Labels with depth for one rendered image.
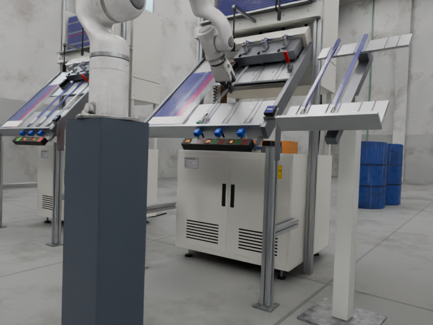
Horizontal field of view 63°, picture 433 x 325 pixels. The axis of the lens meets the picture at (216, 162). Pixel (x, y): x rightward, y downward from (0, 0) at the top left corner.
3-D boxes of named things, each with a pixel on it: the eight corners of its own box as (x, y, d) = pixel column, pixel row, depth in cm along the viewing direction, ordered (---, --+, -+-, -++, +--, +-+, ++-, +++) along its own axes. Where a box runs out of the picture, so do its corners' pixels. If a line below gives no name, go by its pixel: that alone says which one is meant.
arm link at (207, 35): (228, 49, 165) (212, 51, 170) (218, 22, 157) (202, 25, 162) (220, 60, 160) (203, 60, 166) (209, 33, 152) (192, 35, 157)
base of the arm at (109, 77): (100, 117, 98) (102, 49, 98) (63, 118, 110) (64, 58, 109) (151, 122, 113) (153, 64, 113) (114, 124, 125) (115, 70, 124)
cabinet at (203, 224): (287, 284, 169) (293, 153, 167) (174, 256, 207) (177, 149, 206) (327, 254, 223) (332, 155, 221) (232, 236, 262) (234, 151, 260)
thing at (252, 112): (263, 131, 144) (261, 126, 142) (145, 132, 180) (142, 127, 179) (278, 104, 156) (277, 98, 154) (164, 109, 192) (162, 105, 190)
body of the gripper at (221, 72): (229, 54, 166) (237, 75, 173) (212, 55, 172) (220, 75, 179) (222, 63, 162) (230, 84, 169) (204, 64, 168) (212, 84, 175)
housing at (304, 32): (310, 58, 186) (304, 32, 177) (229, 68, 213) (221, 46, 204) (314, 51, 191) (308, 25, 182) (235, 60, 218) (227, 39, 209)
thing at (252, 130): (263, 138, 145) (259, 124, 141) (146, 137, 181) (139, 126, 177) (265, 137, 146) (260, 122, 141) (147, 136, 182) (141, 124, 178)
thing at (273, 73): (292, 86, 168) (290, 77, 165) (183, 95, 204) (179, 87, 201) (311, 52, 187) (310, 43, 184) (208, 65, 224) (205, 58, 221)
